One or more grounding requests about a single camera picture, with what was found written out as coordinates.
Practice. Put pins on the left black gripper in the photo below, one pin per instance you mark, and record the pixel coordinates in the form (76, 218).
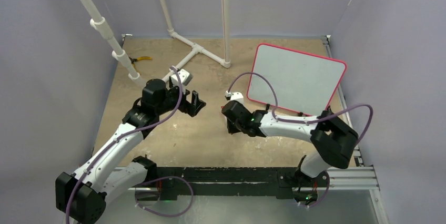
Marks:
(186, 107)

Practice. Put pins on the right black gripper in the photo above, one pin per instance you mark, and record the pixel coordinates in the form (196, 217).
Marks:
(232, 129)

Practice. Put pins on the red-framed whiteboard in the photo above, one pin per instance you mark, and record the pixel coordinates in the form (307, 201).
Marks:
(297, 80)

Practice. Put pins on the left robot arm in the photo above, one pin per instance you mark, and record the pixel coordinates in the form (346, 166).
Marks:
(84, 194)

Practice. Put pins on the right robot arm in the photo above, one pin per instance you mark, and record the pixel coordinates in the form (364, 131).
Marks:
(332, 138)

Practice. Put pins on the black whiteboard easel stand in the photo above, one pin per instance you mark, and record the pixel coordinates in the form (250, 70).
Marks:
(280, 110)

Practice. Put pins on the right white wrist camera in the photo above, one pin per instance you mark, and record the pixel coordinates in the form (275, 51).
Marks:
(237, 96)

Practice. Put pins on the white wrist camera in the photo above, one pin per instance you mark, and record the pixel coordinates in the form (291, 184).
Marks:
(182, 77)
(237, 96)

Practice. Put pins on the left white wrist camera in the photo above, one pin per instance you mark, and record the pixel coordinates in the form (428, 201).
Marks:
(182, 77)

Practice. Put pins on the yellow-handled pliers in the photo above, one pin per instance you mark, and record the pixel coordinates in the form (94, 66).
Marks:
(138, 59)

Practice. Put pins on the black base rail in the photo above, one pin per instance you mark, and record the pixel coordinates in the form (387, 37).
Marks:
(278, 182)

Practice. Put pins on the aluminium extrusion frame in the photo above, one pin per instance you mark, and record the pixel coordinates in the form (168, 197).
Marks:
(202, 141)

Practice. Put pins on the white PVC pipe frame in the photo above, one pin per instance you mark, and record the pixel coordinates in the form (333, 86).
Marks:
(98, 22)

